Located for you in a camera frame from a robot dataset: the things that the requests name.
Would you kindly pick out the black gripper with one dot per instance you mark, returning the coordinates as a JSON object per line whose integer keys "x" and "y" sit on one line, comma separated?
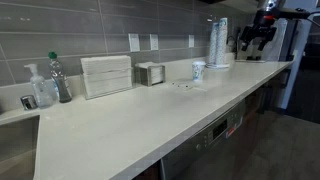
{"x": 264, "y": 26}

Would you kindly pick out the printed paper cup white lid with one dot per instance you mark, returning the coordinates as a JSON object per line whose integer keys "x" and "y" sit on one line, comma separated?
{"x": 198, "y": 71}

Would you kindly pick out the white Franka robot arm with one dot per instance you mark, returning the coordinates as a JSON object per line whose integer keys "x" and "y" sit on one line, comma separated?
{"x": 293, "y": 12}

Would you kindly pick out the tall printed paper cup stack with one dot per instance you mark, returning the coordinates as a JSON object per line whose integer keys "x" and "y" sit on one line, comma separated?
{"x": 212, "y": 45}
{"x": 222, "y": 41}

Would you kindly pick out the white round cup tray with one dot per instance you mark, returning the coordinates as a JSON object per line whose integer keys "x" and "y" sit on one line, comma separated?
{"x": 218, "y": 66}

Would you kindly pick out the small metal sink fixture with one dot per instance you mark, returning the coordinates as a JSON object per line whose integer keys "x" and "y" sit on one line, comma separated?
{"x": 28, "y": 102}

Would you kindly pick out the steel undermount sink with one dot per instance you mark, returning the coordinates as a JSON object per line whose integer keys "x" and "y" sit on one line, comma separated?
{"x": 16, "y": 146}

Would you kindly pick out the dark wooden base cabinet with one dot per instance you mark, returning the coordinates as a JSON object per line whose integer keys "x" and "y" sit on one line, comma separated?
{"x": 266, "y": 96}

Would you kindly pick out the metal napkin holder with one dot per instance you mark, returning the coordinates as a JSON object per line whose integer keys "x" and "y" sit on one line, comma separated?
{"x": 151, "y": 74}

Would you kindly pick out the stainless steel dishwasher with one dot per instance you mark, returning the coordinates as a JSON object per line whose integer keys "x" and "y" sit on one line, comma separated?
{"x": 206, "y": 140}

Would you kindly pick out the white folded paper towel stack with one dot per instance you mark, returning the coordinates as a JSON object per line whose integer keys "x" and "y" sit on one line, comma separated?
{"x": 106, "y": 76}

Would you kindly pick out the green-capped dish soap bottle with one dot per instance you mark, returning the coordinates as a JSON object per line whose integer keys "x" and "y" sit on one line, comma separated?
{"x": 60, "y": 83}

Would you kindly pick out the clear pump soap dispenser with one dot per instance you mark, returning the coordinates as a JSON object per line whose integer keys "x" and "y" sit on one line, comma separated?
{"x": 41, "y": 91}

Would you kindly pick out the white wall outlet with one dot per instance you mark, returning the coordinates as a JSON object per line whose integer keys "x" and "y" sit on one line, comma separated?
{"x": 134, "y": 42}
{"x": 191, "y": 41}
{"x": 154, "y": 42}

